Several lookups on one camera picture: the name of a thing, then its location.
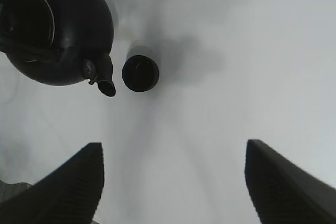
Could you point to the black round tea kettle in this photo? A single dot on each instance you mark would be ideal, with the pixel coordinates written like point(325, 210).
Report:
point(60, 42)

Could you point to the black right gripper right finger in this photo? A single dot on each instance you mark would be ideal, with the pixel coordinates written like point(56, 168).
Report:
point(282, 192)

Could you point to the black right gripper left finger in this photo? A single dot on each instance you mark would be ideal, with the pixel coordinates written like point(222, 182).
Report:
point(70, 194)

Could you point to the small black teacup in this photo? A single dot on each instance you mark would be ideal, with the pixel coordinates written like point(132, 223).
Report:
point(141, 70)

